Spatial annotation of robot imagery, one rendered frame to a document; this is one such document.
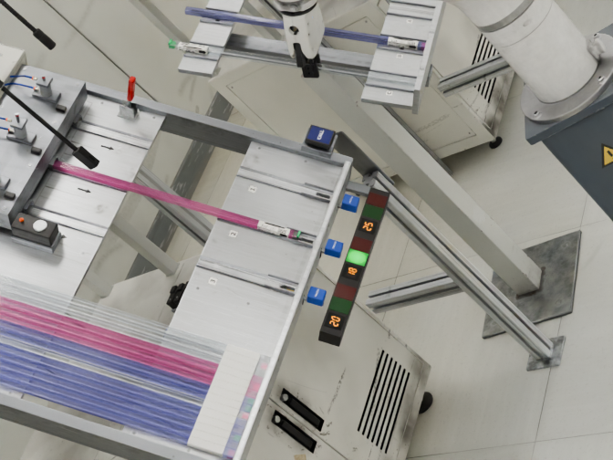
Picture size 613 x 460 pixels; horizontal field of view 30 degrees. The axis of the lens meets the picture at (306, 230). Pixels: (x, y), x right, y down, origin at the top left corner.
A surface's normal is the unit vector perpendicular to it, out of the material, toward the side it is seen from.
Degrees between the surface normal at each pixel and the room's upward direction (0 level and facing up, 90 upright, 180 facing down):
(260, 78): 90
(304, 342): 90
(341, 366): 90
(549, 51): 90
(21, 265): 47
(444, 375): 0
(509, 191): 0
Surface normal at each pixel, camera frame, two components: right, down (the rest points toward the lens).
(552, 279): -0.66, -0.59
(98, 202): 0.07, -0.57
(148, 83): 0.70, -0.23
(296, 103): -0.29, 0.77
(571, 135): -0.12, 0.69
